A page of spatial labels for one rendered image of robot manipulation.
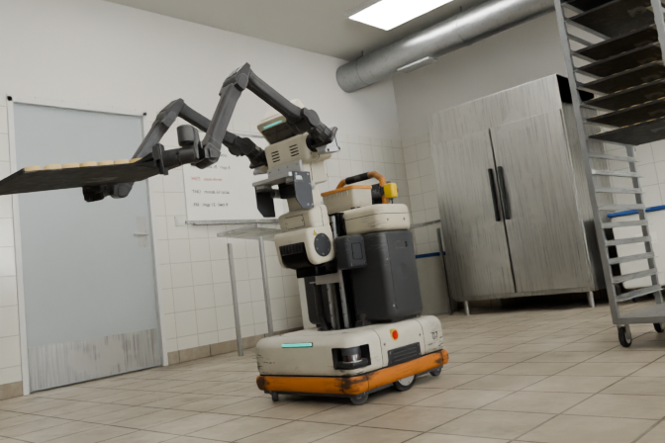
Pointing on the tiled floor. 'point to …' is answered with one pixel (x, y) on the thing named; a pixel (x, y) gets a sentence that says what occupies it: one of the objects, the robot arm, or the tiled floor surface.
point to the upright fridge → (519, 195)
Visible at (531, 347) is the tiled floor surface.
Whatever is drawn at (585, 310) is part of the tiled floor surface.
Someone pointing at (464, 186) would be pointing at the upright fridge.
